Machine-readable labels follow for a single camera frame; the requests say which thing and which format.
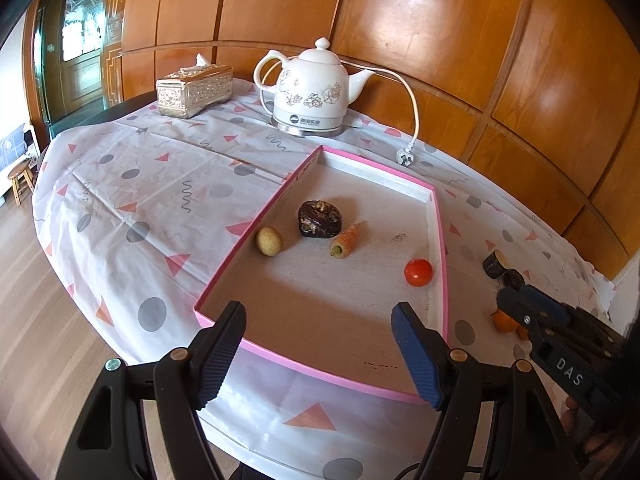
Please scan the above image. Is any wooden door with glass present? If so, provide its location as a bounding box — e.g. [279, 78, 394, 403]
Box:
[32, 0, 126, 138]

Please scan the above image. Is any dark brown taro root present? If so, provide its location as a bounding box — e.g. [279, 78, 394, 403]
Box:
[297, 200, 343, 238]

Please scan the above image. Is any small orange carrot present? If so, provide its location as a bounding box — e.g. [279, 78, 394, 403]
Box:
[330, 221, 367, 259]

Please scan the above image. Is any pink shallow tray box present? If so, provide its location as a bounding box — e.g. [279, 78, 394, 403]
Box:
[194, 146, 448, 403]

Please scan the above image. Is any person right hand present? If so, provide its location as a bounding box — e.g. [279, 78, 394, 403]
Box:
[561, 396, 620, 462]

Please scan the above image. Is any small wooden stool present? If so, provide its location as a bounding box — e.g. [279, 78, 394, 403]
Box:
[8, 159, 35, 206]

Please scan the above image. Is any patterned white tablecloth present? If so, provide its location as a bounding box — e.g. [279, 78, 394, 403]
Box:
[32, 81, 615, 479]

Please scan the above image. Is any ornate silver tissue box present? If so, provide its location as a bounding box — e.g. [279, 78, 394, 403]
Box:
[155, 53, 233, 119]

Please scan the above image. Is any white kettle power cord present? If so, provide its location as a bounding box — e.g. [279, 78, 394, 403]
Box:
[259, 62, 421, 168]

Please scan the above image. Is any grey sofa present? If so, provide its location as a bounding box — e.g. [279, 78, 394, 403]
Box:
[0, 122, 40, 204]

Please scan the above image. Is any dark cut yam piece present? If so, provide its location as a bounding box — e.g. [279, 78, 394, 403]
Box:
[482, 249, 511, 280]

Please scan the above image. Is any red tomato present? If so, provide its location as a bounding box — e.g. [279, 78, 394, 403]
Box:
[404, 258, 434, 287]

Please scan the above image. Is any white ceramic electric kettle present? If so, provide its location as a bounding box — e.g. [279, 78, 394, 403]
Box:
[253, 37, 373, 136]

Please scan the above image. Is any dark round root vegetable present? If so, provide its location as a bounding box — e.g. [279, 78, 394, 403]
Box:
[501, 269, 525, 290]

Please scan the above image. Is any orange fruit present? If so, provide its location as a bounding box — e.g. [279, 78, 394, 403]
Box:
[516, 326, 529, 340]
[491, 310, 520, 334]

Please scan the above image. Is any small yellow potato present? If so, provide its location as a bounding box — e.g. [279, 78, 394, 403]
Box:
[255, 226, 284, 257]

